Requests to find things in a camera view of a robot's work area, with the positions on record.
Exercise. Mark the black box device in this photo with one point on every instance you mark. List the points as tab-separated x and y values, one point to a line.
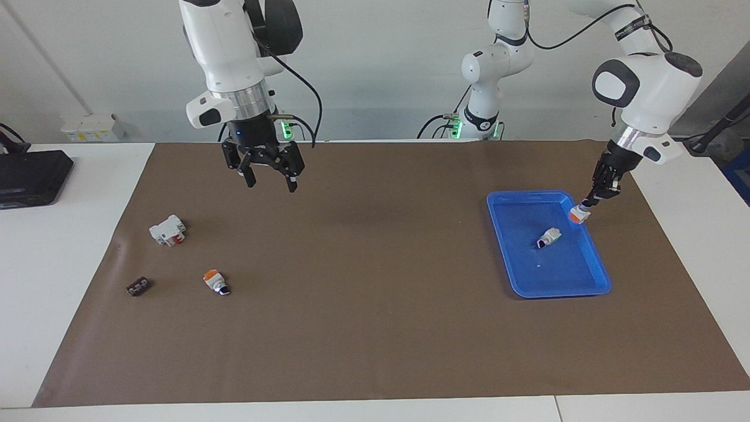
32	176

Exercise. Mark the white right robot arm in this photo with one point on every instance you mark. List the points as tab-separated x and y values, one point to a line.
222	47

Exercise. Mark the white red circuit breaker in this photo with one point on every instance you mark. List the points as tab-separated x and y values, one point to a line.
165	230

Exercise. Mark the blue crate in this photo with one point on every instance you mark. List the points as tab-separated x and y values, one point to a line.
739	181

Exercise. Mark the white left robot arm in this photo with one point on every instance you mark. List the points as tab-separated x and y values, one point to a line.
650	88

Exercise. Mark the white green selector switch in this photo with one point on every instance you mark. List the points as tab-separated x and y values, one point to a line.
579	214

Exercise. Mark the black stand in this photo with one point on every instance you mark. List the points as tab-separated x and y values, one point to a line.
718	129

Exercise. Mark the blue plastic tray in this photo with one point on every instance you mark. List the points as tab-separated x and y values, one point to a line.
556	275

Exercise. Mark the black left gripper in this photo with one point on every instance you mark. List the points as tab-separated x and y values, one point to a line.
612	170

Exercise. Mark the brown paper mat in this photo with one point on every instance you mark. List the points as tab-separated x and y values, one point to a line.
363	293

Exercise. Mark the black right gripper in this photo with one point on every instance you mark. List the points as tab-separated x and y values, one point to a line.
258	146

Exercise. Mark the dark brown terminal block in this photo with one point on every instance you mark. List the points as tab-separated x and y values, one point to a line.
139	287

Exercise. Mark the white box yellow labels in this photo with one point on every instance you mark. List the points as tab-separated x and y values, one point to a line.
91	128

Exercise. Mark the orange white selector switch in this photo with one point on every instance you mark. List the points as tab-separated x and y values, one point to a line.
214	280

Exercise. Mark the white black selector switch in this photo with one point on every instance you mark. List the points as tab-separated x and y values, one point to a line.
549	237

